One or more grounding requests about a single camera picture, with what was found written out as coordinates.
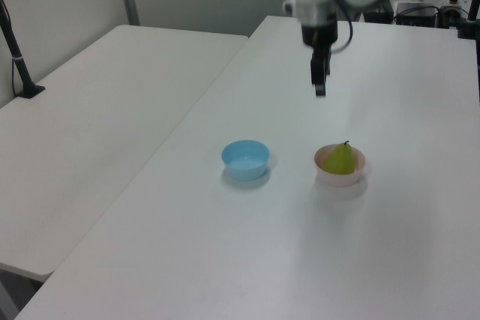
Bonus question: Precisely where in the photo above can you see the black cable on robot arm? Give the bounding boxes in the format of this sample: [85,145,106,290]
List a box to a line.
[321,0,355,53]

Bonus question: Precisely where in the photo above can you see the black electronics box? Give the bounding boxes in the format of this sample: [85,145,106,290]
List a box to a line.
[394,1,440,28]

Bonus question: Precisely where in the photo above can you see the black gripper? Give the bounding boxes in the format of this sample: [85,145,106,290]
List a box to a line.
[301,22,338,97]

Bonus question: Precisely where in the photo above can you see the black camera pole with base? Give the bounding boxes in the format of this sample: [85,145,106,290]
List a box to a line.
[0,0,47,100]

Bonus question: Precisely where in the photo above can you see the pink plastic bowl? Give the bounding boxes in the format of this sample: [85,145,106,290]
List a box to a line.
[313,144,368,188]

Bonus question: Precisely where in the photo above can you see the green pear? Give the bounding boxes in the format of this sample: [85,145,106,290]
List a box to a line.
[322,140,357,176]

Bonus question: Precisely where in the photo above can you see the black clamp stand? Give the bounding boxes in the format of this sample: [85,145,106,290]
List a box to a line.
[454,0,480,40]

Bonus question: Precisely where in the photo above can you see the white side table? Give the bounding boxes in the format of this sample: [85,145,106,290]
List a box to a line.
[0,24,251,283]

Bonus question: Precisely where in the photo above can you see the blue plastic bowl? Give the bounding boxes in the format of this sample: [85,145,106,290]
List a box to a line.
[220,139,271,181]

